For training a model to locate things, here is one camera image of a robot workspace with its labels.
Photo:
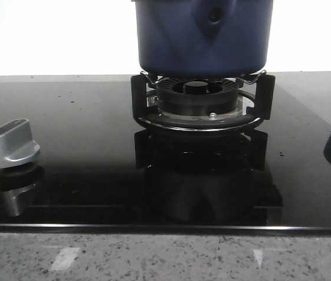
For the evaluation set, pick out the blue cooking pot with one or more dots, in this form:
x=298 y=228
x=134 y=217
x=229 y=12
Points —
x=203 y=39

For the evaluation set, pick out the black pot support grate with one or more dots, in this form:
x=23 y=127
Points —
x=256 y=91

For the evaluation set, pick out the black round gas burner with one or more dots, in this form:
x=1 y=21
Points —
x=183 y=99

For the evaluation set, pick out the black glass gas cooktop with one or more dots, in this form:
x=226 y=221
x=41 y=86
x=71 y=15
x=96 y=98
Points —
x=98 y=171

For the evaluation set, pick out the silver stove control knob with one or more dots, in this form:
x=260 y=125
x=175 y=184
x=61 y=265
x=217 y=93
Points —
x=17 y=146

